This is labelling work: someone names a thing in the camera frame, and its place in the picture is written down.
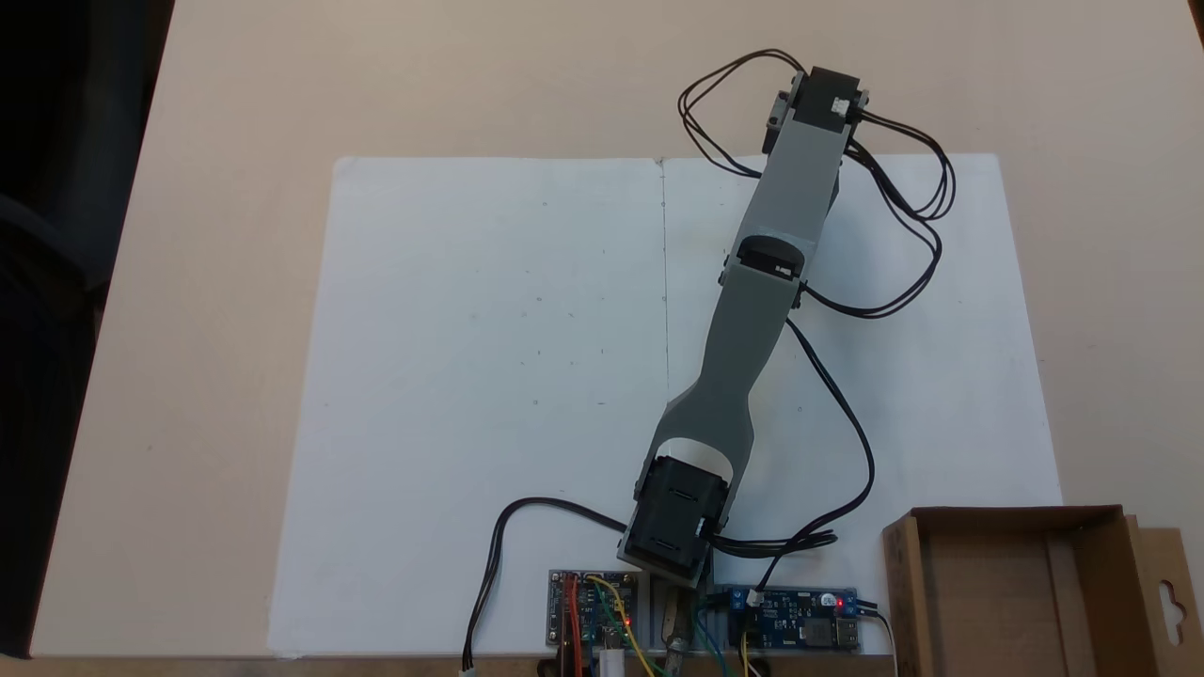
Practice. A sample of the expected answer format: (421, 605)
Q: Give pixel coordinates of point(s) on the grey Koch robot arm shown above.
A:
(743, 329)

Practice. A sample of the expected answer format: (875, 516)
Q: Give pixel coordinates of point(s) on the white paper sheet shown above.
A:
(451, 329)

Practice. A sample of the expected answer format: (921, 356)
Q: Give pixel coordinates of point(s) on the metal table clamp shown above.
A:
(675, 630)

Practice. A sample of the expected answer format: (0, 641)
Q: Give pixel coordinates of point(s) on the blue circuit board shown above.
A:
(800, 621)

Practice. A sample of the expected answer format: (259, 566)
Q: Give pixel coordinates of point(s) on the brown cardboard box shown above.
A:
(988, 602)

